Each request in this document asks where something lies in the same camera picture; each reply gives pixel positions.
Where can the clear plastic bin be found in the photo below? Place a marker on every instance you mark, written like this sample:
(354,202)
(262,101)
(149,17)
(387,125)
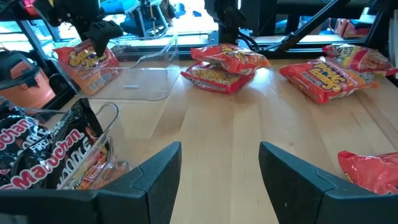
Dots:
(140,84)
(112,130)

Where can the orange Saucy Noods pack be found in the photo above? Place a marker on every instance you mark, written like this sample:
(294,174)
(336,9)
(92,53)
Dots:
(370,172)
(74,60)
(320,81)
(230,57)

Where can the orange shop vacuum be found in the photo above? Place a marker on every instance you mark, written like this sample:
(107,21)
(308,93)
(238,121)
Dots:
(31,93)

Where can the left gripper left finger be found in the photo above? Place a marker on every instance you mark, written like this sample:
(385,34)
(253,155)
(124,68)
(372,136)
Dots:
(140,199)

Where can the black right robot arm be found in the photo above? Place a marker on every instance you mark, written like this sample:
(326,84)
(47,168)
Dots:
(228,18)

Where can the black aluminium rig frame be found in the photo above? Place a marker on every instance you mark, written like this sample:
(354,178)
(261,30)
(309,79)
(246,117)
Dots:
(295,51)

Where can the red plastic bag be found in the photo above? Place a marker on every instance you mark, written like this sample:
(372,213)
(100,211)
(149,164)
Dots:
(348,28)

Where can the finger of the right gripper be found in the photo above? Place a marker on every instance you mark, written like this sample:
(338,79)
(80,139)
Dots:
(104,32)

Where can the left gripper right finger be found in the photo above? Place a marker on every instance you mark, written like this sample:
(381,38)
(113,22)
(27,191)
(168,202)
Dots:
(295,193)

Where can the yellow red ramen beef pack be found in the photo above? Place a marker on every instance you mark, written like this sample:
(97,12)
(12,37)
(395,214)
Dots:
(363,59)
(214,79)

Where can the black Fire Noodle pack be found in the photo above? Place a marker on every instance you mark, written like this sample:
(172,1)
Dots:
(62,155)
(18,133)

